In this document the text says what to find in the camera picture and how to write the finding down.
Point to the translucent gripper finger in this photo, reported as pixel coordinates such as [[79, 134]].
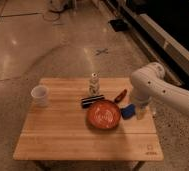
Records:
[[140, 112]]

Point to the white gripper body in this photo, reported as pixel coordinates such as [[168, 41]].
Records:
[[140, 100]]

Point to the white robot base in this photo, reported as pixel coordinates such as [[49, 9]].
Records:
[[60, 5]]

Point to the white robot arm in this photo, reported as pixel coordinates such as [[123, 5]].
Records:
[[148, 81]]

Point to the orange ceramic bowl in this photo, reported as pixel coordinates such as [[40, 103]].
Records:
[[104, 114]]

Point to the blue sponge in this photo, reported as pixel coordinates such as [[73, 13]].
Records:
[[128, 111]]

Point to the white patterned bottle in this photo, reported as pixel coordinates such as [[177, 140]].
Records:
[[94, 85]]

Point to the black striped rectangular block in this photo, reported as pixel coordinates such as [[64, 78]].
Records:
[[86, 102]]

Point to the wooden table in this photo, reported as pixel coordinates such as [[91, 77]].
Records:
[[60, 131]]

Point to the black floor plate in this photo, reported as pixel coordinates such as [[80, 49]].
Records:
[[118, 25]]

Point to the white plastic cup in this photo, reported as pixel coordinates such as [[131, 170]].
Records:
[[40, 95]]

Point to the long white wall shelf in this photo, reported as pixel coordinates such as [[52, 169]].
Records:
[[163, 26]]

